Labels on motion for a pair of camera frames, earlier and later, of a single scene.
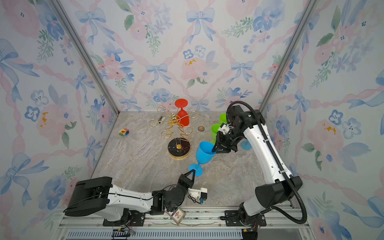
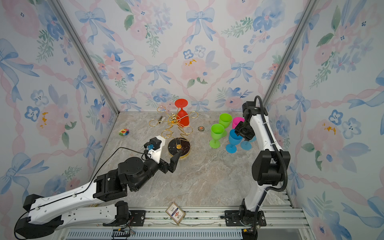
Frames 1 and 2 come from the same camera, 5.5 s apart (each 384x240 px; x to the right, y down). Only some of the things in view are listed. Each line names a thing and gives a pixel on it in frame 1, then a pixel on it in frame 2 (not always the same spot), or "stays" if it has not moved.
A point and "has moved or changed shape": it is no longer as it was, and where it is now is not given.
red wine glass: (183, 118) stays
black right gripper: (221, 145) to (246, 137)
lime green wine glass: (223, 118) stays
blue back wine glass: (204, 155) has moved or changed shape
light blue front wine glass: (246, 145) stays
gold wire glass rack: (179, 148) stays
